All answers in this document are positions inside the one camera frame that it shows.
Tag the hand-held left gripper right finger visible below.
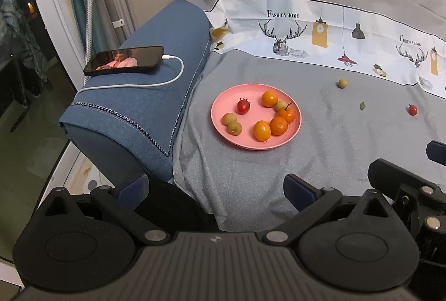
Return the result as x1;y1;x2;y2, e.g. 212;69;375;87
262;173;402;248

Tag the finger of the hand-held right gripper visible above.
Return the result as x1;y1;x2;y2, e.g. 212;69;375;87
426;140;446;166
368;159;446;246

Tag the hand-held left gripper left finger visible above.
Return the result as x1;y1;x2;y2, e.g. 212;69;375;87
31;173;171;248

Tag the large orange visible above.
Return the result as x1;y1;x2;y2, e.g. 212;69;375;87
253;120;272;142

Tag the small orange with stem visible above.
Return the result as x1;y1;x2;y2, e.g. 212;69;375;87
278;102;296;124

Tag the pink plate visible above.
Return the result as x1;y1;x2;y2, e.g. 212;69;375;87
210;83;302;151

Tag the dotted floor mat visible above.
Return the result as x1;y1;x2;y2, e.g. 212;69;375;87
45;148;147;192

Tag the black smartphone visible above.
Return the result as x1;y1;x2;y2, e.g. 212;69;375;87
83;46;164;76

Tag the white charging cable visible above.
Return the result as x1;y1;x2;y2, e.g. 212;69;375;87
71;55;185;94

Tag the braided grey cord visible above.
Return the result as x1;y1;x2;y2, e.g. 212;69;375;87
81;0;96;87

